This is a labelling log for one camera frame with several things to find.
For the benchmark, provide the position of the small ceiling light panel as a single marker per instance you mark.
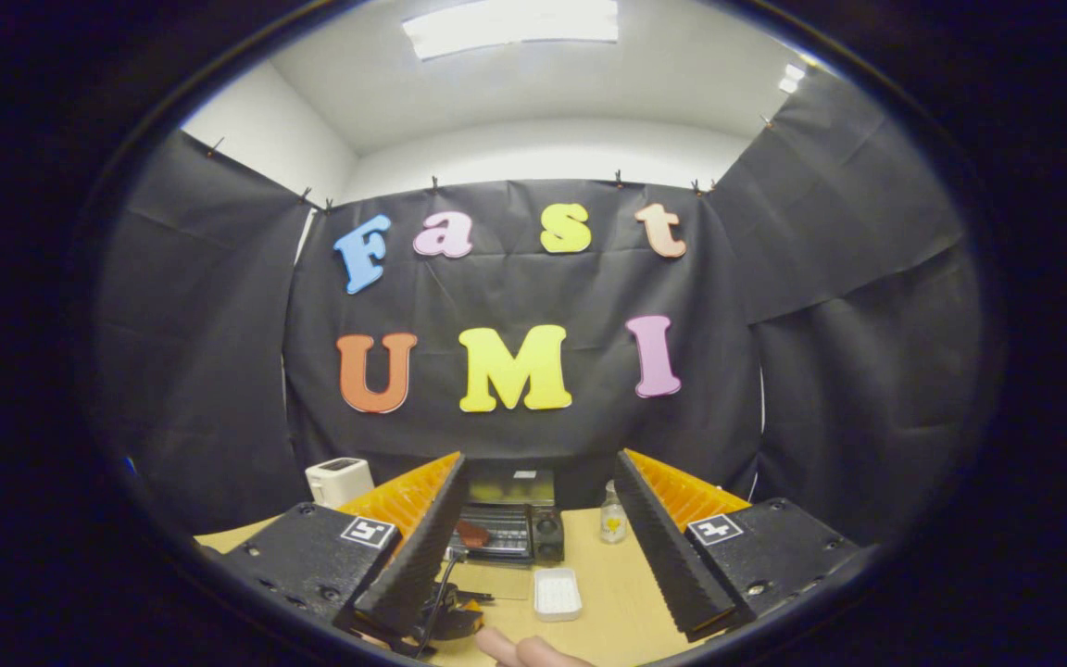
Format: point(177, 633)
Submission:
point(791, 78)

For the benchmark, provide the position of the brown meat piece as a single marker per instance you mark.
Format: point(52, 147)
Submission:
point(472, 534)

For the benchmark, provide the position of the white toaster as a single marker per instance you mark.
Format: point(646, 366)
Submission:
point(339, 482)

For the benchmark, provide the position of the clear glass bottle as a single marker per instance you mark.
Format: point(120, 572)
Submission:
point(614, 519)

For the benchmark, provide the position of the black backdrop cloth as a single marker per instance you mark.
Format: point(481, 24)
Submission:
point(515, 296)

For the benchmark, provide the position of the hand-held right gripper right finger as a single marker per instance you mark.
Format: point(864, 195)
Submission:
point(668, 556)

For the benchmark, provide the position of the black electric oven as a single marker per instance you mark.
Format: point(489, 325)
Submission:
point(547, 533)

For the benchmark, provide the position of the white rectangular tray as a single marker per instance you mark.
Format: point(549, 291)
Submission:
point(558, 593)

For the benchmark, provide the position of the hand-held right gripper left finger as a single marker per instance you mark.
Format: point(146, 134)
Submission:
point(418, 551)

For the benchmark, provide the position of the large ceiling light panel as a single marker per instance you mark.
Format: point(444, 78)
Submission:
point(510, 26)

